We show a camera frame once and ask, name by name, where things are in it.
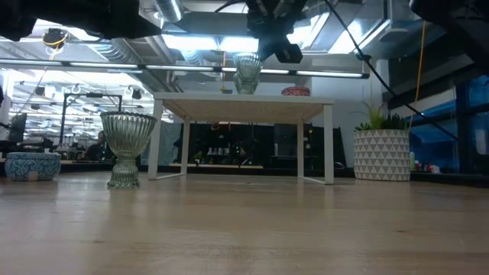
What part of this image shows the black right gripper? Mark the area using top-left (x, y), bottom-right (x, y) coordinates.
top-left (246, 0), bottom-right (306, 59)

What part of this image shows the ribbed clear glass candle holder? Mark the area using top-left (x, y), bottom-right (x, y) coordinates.
top-left (232, 52), bottom-right (264, 95)
top-left (99, 111), bottom-right (158, 189)

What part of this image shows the pink patterned candle tin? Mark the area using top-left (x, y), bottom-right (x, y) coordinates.
top-left (280, 86), bottom-right (312, 97)

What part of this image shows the white perforated metal shelf riser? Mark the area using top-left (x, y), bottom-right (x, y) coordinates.
top-left (147, 91), bottom-right (335, 186)

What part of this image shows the blue patterned candle tin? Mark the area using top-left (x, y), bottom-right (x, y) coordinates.
top-left (4, 151), bottom-right (62, 182)

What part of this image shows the wide bright ceiling light panel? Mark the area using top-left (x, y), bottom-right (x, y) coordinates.
top-left (161, 33), bottom-right (261, 53)

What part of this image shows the long linear ceiling light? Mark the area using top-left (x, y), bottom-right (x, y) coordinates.
top-left (0, 58), bottom-right (371, 80)

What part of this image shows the slanted bright ceiling light panel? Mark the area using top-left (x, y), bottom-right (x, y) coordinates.
top-left (328, 18), bottom-right (391, 55)

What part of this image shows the grey fabric cover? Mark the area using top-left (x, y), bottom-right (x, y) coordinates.
top-left (163, 121), bottom-right (183, 167)

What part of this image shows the green plant in white pot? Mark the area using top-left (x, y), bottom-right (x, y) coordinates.
top-left (353, 99), bottom-right (412, 182)

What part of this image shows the person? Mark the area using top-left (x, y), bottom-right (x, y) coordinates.
top-left (83, 130), bottom-right (115, 161)

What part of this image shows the dark computer monitor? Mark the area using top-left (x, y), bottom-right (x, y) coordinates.
top-left (8, 112), bottom-right (28, 144)

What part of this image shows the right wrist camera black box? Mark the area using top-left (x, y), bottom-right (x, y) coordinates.
top-left (274, 42), bottom-right (304, 65)

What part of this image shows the round silver ventilation duct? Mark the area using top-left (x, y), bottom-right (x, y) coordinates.
top-left (152, 0), bottom-right (185, 23)

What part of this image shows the hanging yellow cable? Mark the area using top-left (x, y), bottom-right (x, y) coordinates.
top-left (406, 21), bottom-right (427, 131)

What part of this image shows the black metal stand frame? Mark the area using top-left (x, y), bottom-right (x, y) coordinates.
top-left (59, 91), bottom-right (124, 154)

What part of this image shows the black ceiling cable reel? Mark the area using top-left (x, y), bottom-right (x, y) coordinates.
top-left (41, 27), bottom-right (70, 50)

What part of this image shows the black aluminium table frame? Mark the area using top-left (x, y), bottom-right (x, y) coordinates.
top-left (0, 162), bottom-right (489, 189)

